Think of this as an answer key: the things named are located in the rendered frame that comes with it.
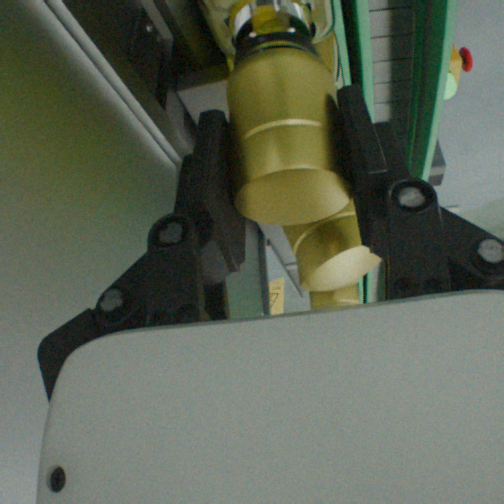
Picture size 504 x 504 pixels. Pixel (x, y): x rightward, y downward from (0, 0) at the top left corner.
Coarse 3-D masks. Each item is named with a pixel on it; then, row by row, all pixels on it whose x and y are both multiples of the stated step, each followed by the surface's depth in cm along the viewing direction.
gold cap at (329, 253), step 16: (352, 208) 16; (304, 224) 16; (320, 224) 15; (336, 224) 15; (352, 224) 15; (288, 240) 17; (304, 240) 16; (320, 240) 15; (336, 240) 15; (352, 240) 15; (304, 256) 16; (320, 256) 15; (336, 256) 15; (352, 256) 15; (368, 256) 16; (304, 272) 16; (320, 272) 15; (336, 272) 16; (352, 272) 16; (320, 288) 17
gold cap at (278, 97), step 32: (256, 64) 11; (288, 64) 11; (320, 64) 12; (256, 96) 11; (288, 96) 11; (320, 96) 11; (256, 128) 11; (288, 128) 10; (320, 128) 11; (256, 160) 10; (288, 160) 10; (320, 160) 10; (256, 192) 11; (288, 192) 11; (320, 192) 11; (352, 192) 11; (288, 224) 13
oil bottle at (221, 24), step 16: (208, 0) 13; (224, 0) 13; (240, 0) 13; (256, 0) 13; (288, 0) 13; (304, 0) 13; (320, 0) 13; (208, 16) 14; (224, 16) 14; (320, 16) 14; (224, 32) 15; (320, 32) 15; (224, 48) 16
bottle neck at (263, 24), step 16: (272, 0) 13; (240, 16) 13; (256, 16) 13; (272, 16) 12; (288, 16) 13; (304, 16) 13; (240, 32) 13; (256, 32) 12; (272, 32) 12; (288, 32) 12; (304, 32) 13; (240, 48) 13; (256, 48) 12; (272, 48) 12; (304, 48) 12
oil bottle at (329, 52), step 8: (328, 40) 17; (336, 40) 18; (320, 48) 17; (328, 48) 17; (336, 48) 18; (320, 56) 17; (328, 56) 17; (336, 56) 18; (232, 64) 19; (328, 64) 18; (336, 64) 18; (336, 72) 18; (336, 80) 18; (344, 80) 20; (336, 88) 18; (336, 96) 19
